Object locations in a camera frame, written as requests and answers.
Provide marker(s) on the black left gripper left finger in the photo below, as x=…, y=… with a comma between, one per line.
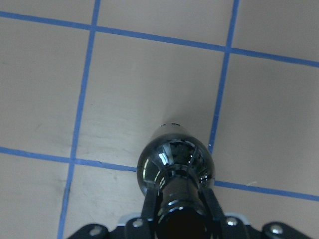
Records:
x=149, y=206

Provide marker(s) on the dark wine bottle being moved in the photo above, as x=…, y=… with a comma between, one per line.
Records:
x=177, y=166

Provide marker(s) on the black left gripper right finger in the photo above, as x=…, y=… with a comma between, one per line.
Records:
x=212, y=205

